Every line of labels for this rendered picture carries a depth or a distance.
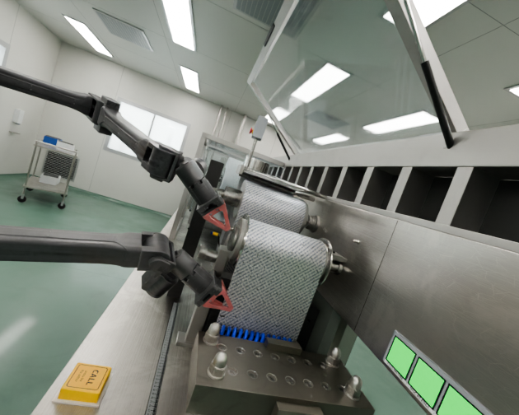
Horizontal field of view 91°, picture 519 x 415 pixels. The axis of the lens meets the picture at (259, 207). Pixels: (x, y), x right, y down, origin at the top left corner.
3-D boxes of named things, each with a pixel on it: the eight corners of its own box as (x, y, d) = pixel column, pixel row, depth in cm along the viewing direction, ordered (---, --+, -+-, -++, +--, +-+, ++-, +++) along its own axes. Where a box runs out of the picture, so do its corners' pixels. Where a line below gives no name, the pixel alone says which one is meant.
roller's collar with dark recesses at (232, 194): (220, 201, 97) (226, 184, 96) (235, 206, 98) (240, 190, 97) (221, 203, 90) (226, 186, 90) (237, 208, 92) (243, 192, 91)
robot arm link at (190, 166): (169, 170, 62) (188, 157, 62) (177, 165, 69) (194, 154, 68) (185, 193, 64) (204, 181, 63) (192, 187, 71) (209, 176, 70)
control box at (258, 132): (247, 137, 125) (254, 117, 124) (260, 142, 126) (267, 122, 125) (248, 134, 118) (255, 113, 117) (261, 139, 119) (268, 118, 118)
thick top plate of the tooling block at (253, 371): (190, 352, 63) (198, 329, 62) (331, 376, 72) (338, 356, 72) (185, 412, 47) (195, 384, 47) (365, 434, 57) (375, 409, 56)
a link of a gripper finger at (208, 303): (222, 324, 65) (195, 300, 62) (221, 308, 72) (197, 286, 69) (242, 305, 65) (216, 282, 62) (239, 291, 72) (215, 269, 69)
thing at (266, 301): (214, 325, 67) (237, 261, 66) (294, 342, 73) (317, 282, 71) (214, 327, 67) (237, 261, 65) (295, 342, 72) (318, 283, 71)
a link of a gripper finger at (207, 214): (217, 240, 67) (197, 210, 65) (217, 231, 74) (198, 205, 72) (240, 225, 68) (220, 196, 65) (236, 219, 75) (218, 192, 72)
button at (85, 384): (75, 371, 56) (77, 361, 55) (109, 375, 57) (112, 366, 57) (56, 399, 49) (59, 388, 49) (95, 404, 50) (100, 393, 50)
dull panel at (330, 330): (233, 222, 294) (240, 202, 292) (236, 223, 295) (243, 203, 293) (306, 380, 77) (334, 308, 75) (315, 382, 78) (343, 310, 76)
